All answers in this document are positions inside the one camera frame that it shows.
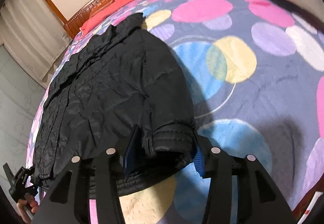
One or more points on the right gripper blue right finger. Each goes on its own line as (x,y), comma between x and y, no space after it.
(258,201)

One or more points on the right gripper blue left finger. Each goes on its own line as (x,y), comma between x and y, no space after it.
(68,199)

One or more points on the black quilted puffer jacket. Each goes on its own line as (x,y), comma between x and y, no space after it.
(123,78)

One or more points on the person's left hand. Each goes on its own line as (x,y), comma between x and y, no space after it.
(26,207)

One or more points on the frosted glass wardrobe door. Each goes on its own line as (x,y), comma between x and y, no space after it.
(20,98)

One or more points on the colourful polka dot bedspread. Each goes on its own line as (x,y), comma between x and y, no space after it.
(254,69)

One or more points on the left beige striped curtain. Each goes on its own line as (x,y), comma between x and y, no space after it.
(33,35)

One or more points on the small orange embroidered cushion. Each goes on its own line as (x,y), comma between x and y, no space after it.
(102,4)

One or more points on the red quilted pillow blanket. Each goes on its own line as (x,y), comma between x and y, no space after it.
(94,21)

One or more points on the vertical wooden door frame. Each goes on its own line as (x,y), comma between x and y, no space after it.
(56,11)

